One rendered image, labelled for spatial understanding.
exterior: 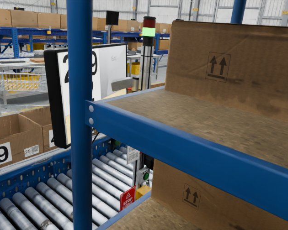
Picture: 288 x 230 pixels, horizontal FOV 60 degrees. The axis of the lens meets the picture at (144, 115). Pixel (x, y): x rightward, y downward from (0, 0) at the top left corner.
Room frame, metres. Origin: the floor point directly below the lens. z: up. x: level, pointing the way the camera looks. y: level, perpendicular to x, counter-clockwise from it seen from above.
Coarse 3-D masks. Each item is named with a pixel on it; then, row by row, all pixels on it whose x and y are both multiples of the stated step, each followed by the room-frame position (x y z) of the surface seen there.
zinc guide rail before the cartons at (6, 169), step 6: (96, 138) 1.52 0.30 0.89; (54, 150) 1.31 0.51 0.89; (60, 150) 1.32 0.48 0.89; (66, 150) 1.33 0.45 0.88; (36, 156) 1.23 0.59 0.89; (42, 156) 1.23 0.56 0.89; (48, 156) 1.24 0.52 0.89; (18, 162) 1.15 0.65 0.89; (24, 162) 1.15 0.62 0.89; (30, 162) 1.16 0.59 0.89; (0, 168) 1.08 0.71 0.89; (6, 168) 1.09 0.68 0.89; (12, 168) 1.09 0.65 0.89; (18, 168) 1.11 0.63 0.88; (0, 174) 1.04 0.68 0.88
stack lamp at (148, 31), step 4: (144, 20) 1.04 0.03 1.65; (148, 20) 1.03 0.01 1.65; (152, 20) 1.03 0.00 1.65; (144, 24) 1.04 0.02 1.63; (148, 24) 1.03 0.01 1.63; (152, 24) 1.03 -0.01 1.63; (144, 28) 1.03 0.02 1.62; (148, 28) 1.03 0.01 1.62; (152, 28) 1.03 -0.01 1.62; (144, 32) 1.03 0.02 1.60; (148, 32) 1.03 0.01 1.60; (152, 32) 1.03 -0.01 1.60
